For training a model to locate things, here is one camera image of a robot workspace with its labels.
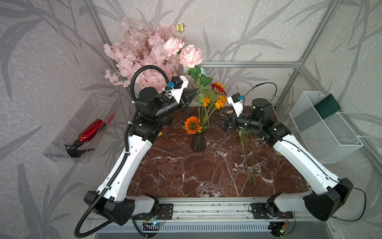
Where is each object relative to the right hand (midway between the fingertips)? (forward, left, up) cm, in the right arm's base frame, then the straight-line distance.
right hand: (218, 115), depth 67 cm
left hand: (0, +9, +14) cm, 17 cm away
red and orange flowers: (+3, +12, -11) cm, 17 cm away
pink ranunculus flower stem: (-3, -22, -37) cm, 43 cm away
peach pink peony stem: (+11, -19, -32) cm, 39 cm away
